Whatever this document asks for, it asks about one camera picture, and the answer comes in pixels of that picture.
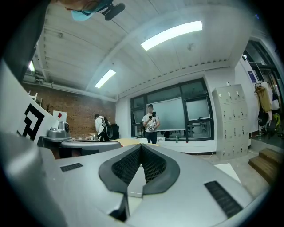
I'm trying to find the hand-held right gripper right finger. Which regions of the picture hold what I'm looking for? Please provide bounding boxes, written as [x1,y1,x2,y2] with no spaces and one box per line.
[130,143,253,226]

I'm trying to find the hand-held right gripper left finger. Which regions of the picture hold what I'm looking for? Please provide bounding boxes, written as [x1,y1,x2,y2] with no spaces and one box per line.
[55,143,142,226]

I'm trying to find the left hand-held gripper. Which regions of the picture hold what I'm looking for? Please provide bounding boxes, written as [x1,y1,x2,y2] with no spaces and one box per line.
[0,59,122,157]

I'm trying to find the person's left hand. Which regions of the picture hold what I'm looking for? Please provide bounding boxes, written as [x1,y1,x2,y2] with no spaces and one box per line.
[55,149,82,159]

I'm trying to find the white board with red mark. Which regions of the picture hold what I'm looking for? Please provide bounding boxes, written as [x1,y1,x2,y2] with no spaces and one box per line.
[52,110,67,129]

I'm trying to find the black office chair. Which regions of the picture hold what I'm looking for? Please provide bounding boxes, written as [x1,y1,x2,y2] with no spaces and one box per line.
[106,123,120,141]

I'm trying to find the wooden table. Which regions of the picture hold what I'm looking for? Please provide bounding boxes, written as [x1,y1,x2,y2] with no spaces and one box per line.
[110,137,161,148]

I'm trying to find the grey roll-down screen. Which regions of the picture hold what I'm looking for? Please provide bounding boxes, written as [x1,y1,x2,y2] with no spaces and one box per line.
[146,97,187,132]

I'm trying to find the grey metal lockers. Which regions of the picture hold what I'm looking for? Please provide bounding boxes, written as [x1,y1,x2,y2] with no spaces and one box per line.
[211,83,252,160]

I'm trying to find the black-framed window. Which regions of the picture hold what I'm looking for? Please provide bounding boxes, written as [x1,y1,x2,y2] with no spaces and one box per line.
[130,77,215,143]

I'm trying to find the hanging black bag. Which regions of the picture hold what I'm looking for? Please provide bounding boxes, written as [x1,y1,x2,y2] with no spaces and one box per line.
[257,108,269,127]

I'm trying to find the hanging yellow jacket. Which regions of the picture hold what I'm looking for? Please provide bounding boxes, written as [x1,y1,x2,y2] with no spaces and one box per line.
[254,85,272,113]

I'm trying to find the teal face mask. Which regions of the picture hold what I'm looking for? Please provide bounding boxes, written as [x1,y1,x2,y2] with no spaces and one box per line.
[71,8,99,22]

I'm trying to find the person's head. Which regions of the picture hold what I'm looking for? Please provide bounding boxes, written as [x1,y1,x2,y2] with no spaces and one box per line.
[50,0,101,22]

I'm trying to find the black head-worn camera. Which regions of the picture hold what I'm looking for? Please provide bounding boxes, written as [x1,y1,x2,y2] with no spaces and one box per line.
[100,2,126,21]

